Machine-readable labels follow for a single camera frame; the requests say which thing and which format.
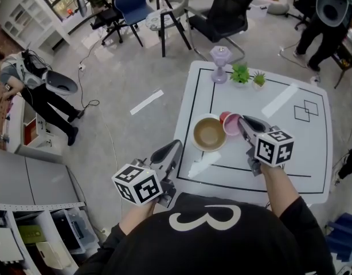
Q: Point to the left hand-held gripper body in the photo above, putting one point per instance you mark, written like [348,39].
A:
[138,185]

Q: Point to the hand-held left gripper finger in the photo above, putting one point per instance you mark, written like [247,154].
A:
[174,160]
[161,153]

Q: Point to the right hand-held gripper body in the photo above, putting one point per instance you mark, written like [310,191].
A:
[275,149]

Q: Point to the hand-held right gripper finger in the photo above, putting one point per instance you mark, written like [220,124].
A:
[249,132]
[259,122]

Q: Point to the pink cup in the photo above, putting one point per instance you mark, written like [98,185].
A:
[232,125]

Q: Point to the brown bowl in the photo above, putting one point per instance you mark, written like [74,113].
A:
[209,133]

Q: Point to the white plate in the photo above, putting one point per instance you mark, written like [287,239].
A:
[201,116]

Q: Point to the person's left forearm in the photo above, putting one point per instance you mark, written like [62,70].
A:
[136,216]

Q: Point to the person's right forearm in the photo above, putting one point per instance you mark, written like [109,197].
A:
[279,190]

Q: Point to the spiky small potted plant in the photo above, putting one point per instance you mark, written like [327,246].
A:
[259,79]

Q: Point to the leafy green potted plant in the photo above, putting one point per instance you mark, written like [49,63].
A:
[239,74]

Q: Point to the clear plastic bin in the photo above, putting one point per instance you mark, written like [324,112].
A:
[78,231]

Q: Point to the lilac table lamp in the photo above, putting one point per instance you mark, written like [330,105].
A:
[220,54]

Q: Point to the person's black printed shirt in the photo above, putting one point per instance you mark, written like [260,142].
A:
[193,251]

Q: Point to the grey metal cabinet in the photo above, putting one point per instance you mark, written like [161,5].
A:
[35,179]

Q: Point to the dark side table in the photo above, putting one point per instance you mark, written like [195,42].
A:
[348,59]

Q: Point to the cream box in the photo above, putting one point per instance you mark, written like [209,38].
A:
[52,255]

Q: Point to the white lidded storage box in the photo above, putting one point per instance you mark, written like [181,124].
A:
[259,8]

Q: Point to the blue plastic crates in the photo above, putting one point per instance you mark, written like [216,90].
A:
[345,239]

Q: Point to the white power strip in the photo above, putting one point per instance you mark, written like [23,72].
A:
[82,67]

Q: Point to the green box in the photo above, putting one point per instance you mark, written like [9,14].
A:
[31,233]

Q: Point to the grey beanbag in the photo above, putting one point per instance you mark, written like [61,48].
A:
[279,6]

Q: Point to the black mesh cantilever chair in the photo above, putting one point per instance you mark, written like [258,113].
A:
[224,7]

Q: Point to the grey bucket-shaped shell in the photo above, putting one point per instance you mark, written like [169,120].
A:
[61,82]
[332,10]

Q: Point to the black office chair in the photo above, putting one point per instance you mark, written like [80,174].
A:
[303,1]
[107,16]

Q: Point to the white storage rack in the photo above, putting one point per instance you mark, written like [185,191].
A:
[9,211]

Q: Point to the patterned seat cushion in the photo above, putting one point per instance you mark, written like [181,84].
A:
[156,19]

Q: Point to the low white cabinet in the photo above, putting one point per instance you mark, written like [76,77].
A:
[15,125]

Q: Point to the white flat device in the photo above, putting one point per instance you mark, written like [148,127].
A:
[5,245]

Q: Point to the blue plastic chair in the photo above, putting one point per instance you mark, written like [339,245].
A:
[133,1]

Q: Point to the standing fan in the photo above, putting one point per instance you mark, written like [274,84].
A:
[82,7]

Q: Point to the large black-framed window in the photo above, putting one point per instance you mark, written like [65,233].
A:
[58,4]

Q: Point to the white cubby shelf cabinet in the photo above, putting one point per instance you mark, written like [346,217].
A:
[27,13]

